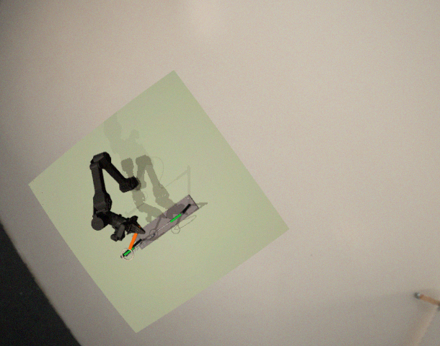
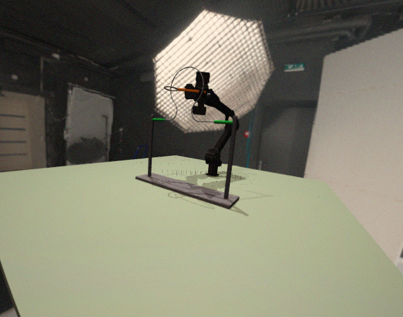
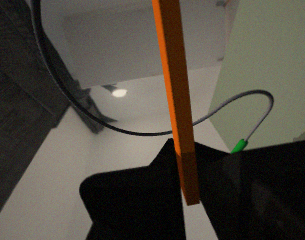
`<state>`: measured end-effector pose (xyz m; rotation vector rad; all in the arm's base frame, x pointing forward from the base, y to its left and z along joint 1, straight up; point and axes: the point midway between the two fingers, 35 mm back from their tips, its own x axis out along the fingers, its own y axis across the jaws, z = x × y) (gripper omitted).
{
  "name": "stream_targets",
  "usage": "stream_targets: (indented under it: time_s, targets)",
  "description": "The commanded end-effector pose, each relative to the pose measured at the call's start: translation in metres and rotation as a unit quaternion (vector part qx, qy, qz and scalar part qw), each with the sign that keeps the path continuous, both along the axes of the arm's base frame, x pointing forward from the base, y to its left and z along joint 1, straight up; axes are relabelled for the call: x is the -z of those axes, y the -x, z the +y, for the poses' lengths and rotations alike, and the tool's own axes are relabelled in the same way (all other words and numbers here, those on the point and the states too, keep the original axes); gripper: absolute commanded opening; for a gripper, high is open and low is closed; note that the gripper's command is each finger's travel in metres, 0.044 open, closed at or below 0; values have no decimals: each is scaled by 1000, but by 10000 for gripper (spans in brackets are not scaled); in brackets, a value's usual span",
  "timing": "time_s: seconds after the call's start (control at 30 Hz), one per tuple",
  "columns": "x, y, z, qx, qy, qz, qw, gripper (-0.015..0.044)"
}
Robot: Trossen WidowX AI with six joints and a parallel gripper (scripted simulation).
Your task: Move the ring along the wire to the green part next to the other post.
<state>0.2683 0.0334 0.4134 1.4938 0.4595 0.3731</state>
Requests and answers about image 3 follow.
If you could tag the grey wire rig with two posts on base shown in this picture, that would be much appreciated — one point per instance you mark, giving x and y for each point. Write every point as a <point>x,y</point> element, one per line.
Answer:
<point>37,19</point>

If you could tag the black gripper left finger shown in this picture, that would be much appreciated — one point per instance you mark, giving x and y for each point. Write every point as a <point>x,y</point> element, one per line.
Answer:
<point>154,186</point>

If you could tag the orange long bar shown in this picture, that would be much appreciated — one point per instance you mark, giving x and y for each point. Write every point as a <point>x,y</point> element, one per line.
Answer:
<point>172,50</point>

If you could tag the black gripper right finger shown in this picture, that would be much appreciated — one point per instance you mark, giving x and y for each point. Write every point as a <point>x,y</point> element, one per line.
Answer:
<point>225,182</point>

